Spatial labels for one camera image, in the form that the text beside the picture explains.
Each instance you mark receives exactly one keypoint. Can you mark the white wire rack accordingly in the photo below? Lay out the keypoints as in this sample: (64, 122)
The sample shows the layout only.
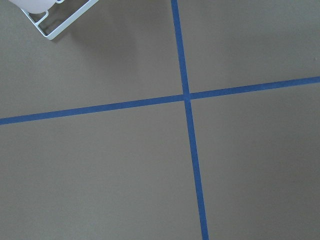
(58, 17)

